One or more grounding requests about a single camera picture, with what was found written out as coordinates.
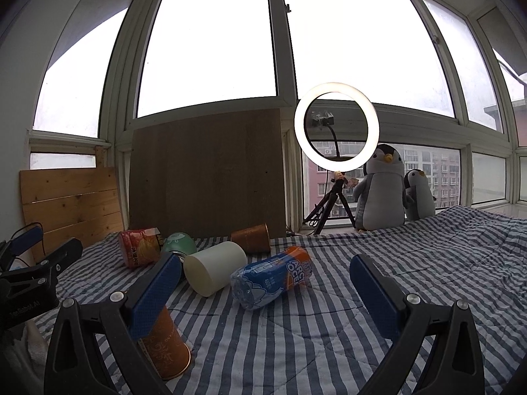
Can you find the light pine board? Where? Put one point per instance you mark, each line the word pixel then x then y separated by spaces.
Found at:
pixel 70 201

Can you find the dark wooden board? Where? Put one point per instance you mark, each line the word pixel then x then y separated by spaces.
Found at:
pixel 208 173

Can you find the phone holder on gooseneck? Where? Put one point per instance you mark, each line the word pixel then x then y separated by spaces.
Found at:
pixel 323 121

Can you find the brown paper cup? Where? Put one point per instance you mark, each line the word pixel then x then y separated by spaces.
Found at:
pixel 251 237

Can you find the white cup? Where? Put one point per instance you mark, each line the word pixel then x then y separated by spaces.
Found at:
pixel 214 267

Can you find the red snack can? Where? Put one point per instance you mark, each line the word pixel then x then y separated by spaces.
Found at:
pixel 138 247

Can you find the person's left forearm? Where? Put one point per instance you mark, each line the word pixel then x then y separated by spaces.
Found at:
pixel 26 347

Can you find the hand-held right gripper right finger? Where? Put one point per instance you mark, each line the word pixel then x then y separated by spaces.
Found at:
pixel 375 296

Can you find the blue striped blanket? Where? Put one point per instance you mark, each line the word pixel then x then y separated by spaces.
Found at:
pixel 313 337

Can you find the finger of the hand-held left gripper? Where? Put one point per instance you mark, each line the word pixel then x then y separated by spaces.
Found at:
pixel 61 253
pixel 26 238

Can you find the orange paper cup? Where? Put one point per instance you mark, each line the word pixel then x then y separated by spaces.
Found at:
pixel 166 352

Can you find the green can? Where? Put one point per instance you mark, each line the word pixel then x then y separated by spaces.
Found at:
pixel 180 243

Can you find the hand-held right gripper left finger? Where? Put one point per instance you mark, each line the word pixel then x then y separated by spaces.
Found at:
pixel 153 294

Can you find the large grey penguin plush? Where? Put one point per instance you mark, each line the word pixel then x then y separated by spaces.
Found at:
pixel 381 189

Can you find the small grey penguin plush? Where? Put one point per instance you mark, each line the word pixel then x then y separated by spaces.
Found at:
pixel 419 195

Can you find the black tripod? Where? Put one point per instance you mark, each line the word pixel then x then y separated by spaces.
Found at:
pixel 329 203

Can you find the blue orange plastic bottle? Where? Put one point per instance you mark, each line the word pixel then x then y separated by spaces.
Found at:
pixel 271 277

